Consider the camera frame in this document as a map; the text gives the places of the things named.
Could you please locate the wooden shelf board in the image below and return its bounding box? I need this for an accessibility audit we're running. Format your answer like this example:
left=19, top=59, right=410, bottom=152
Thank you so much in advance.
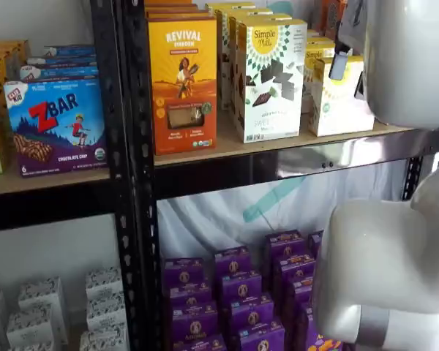
left=0, top=160, right=111, bottom=197
left=153, top=108, right=420, bottom=167

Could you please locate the black metal shelf rack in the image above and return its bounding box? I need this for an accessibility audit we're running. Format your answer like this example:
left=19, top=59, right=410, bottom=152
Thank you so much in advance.
left=120, top=0, right=439, bottom=351
left=0, top=0, right=136, bottom=351

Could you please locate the white sheet with teal stripe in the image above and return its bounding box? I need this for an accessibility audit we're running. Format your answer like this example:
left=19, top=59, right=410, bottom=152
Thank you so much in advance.
left=156, top=0, right=439, bottom=265

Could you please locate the purple Annie's box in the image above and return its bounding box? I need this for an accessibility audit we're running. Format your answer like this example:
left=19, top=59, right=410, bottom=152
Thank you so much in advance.
left=162, top=257, right=206, bottom=290
left=307, top=230, right=325, bottom=257
left=164, top=282, right=214, bottom=312
left=237, top=319, right=287, bottom=351
left=219, top=271, right=263, bottom=305
left=169, top=302, right=220, bottom=341
left=293, top=302, right=318, bottom=336
left=302, top=330, right=344, bottom=351
left=282, top=275, right=315, bottom=312
left=171, top=333, right=228, bottom=351
left=273, top=253, right=316, bottom=283
left=214, top=246, right=253, bottom=279
left=264, top=229, right=305, bottom=258
left=226, top=293, right=276, bottom=329

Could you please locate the tall white Sweet Thins box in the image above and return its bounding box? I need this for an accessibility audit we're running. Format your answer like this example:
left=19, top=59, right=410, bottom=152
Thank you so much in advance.
left=228, top=12, right=293, bottom=122
left=235, top=18, right=309, bottom=145
left=204, top=1, right=257, bottom=23
left=220, top=7, right=274, bottom=111

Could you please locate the blue purple ZBar box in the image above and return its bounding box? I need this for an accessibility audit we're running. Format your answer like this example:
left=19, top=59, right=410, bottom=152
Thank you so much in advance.
left=42, top=44, right=97, bottom=60
left=3, top=76, right=108, bottom=178
left=26, top=54, right=98, bottom=71
left=19, top=65, right=100, bottom=83

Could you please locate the orange Revival Einkorn box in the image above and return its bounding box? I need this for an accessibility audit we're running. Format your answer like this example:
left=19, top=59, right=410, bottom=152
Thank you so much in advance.
left=147, top=18, right=218, bottom=156
left=143, top=0, right=199, bottom=7
left=144, top=4, right=210, bottom=14
left=146, top=10, right=216, bottom=21

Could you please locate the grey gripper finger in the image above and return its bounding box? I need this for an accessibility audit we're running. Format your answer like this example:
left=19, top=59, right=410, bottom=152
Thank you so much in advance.
left=353, top=70, right=368, bottom=102
left=328, top=43, right=353, bottom=80

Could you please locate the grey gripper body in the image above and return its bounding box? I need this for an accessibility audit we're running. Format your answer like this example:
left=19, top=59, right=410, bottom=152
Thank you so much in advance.
left=337, top=0, right=369, bottom=49

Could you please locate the orange patterned box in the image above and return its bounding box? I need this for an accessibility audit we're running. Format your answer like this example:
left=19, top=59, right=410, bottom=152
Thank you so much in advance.
left=310, top=0, right=349, bottom=39

